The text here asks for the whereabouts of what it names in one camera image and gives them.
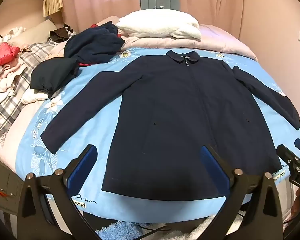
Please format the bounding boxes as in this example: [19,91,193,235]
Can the person's right hand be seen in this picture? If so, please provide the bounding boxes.
[291,187,300,217]

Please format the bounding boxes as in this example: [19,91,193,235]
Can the blue fluffy rug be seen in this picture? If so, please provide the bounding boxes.
[95,220,144,240]

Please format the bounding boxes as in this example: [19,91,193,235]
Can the red puffer jacket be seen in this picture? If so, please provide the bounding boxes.
[0,42,20,75]

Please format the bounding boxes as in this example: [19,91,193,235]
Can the black cable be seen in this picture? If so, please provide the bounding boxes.
[137,222,173,233]

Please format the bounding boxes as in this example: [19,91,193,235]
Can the white fluffy pillow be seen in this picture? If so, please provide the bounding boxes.
[116,9,202,40]

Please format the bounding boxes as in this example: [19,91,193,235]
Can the navy garment with red lining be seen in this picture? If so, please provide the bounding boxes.
[64,21,125,67]

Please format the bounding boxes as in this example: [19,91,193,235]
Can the dark brown clothes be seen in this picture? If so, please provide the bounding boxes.
[48,26,76,43]

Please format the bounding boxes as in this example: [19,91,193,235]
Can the beige headboard cushion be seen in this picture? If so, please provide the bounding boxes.
[8,19,65,45]

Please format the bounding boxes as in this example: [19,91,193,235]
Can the pink quilt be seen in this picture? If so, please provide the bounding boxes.
[121,24,259,62]

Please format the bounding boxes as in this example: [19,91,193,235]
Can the grey plaid blanket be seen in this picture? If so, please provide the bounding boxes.
[0,42,65,143]

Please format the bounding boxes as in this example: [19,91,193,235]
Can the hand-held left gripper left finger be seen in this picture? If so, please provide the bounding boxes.
[16,144,98,240]

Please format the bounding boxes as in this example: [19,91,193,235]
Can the white plush toys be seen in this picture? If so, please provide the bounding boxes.
[0,26,26,45]

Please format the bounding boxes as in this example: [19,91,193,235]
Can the grey bed base drawers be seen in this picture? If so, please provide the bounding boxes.
[0,152,25,210]

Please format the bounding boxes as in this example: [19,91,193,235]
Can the blue floral bed sheet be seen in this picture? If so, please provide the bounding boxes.
[16,47,300,224]

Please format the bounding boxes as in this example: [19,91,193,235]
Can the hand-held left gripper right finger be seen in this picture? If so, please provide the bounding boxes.
[201,144,284,240]

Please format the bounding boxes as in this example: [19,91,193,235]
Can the pink curtain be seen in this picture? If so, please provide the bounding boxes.
[57,0,143,28]
[174,0,243,40]

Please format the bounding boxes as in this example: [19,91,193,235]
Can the white fluffy rug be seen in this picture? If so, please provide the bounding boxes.
[162,214,243,240]

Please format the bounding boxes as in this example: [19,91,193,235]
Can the white crumpled garment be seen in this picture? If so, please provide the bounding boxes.
[21,89,49,104]

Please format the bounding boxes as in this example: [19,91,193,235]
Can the pile of pink clothes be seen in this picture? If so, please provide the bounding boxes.
[0,57,27,94]

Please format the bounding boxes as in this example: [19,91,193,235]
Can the black folded garment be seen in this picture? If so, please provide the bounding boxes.
[30,57,80,98]

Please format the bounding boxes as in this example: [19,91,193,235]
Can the pink bed sheet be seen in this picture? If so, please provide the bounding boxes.
[0,100,53,175]

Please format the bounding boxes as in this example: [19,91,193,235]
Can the navy zip jacket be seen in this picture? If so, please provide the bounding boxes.
[40,50,300,198]

